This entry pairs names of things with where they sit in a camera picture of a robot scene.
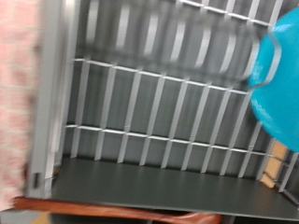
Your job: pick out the grey plastic crate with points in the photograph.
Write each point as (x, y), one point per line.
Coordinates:
(43, 124)

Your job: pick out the brown wooden spoon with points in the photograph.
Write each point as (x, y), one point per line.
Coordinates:
(109, 210)

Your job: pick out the blue plate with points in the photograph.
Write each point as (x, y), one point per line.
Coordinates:
(277, 93)

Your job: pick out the pink checked towel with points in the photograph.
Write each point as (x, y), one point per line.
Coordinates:
(15, 93)

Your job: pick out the grey dish rack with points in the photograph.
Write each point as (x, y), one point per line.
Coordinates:
(146, 102)

